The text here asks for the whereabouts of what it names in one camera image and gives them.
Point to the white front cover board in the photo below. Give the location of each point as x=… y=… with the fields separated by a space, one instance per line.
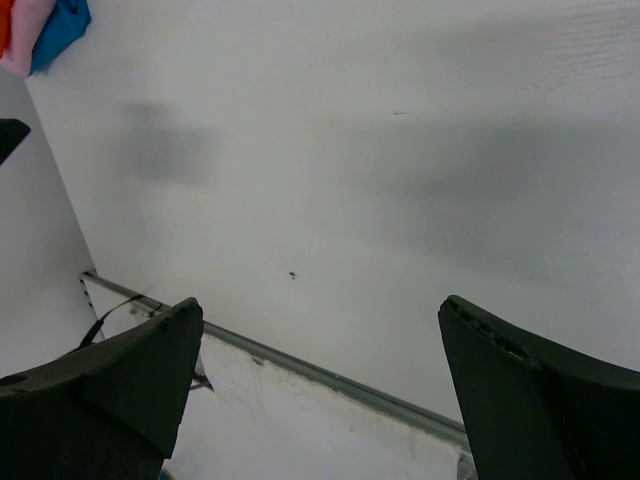
x=251 y=419

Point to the front aluminium frame rail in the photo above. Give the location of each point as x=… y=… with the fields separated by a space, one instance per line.
x=438 y=425

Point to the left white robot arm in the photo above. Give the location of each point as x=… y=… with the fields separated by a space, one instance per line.
x=12 y=134

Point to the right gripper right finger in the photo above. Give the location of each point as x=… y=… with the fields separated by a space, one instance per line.
x=534 y=409

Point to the orange t shirt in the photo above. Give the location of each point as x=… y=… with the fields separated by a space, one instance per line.
x=5 y=24

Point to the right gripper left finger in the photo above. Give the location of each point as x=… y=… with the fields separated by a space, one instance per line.
x=111 y=410

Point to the folded blue t shirt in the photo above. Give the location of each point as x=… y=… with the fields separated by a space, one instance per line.
x=67 y=22

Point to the folded pink t shirt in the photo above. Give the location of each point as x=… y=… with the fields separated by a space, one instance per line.
x=26 y=22

